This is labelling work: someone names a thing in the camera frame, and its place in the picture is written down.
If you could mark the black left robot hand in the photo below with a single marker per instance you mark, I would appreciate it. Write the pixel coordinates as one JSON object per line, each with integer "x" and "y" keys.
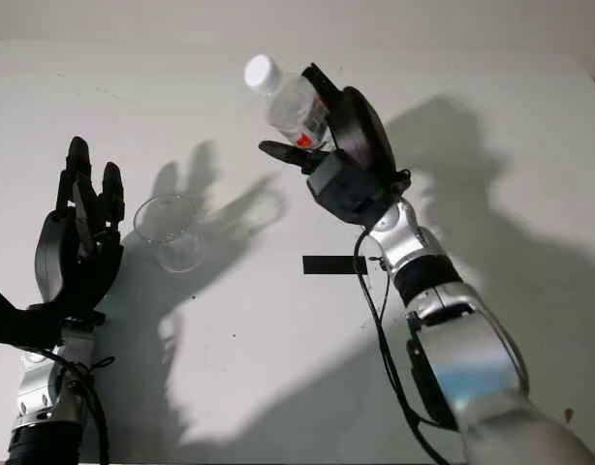
{"x": 60, "y": 261}

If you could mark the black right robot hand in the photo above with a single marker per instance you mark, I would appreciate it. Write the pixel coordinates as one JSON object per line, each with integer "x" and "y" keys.
{"x": 363, "y": 131}

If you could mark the clear plastic water bottle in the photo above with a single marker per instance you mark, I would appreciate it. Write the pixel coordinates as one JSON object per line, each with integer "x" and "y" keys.
{"x": 290, "y": 106}

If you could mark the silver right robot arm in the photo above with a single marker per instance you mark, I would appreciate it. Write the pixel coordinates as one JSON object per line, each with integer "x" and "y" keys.
{"x": 472, "y": 339}

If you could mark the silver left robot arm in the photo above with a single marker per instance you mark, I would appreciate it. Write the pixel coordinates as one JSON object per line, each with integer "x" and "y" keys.
{"x": 40, "y": 402}

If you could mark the clear glass cup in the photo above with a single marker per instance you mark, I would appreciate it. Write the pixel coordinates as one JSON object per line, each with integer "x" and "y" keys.
{"x": 181, "y": 252}

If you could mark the black tape strip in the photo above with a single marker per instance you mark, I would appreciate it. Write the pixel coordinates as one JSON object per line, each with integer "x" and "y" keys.
{"x": 326, "y": 265}

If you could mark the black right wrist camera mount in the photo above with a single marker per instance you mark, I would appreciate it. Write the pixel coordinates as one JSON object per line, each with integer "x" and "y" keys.
{"x": 346, "y": 189}

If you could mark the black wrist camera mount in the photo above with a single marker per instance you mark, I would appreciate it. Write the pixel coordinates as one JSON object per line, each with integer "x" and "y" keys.
{"x": 16, "y": 319}
{"x": 346, "y": 189}

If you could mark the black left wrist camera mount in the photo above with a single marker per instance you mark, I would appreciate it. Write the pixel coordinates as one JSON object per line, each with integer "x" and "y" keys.
{"x": 16, "y": 319}

